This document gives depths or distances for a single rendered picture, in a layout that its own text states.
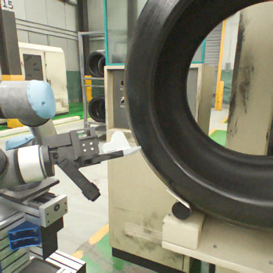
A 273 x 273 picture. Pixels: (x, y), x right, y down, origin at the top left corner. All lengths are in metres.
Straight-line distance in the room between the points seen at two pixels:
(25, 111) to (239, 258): 0.69
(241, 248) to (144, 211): 0.94
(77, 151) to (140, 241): 1.24
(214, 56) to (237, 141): 9.27
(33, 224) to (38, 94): 0.64
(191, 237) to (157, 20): 0.49
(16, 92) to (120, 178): 0.93
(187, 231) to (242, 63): 0.55
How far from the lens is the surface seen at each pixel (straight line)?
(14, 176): 0.55
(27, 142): 1.20
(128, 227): 1.71
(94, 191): 0.56
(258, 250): 0.74
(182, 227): 0.65
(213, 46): 10.19
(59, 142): 0.55
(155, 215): 1.56
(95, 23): 12.56
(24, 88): 0.81
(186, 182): 0.55
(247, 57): 0.91
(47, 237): 1.28
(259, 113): 0.91
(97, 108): 5.03
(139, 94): 0.54
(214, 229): 0.77
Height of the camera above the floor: 1.22
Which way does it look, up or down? 15 degrees down
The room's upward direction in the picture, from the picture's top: straight up
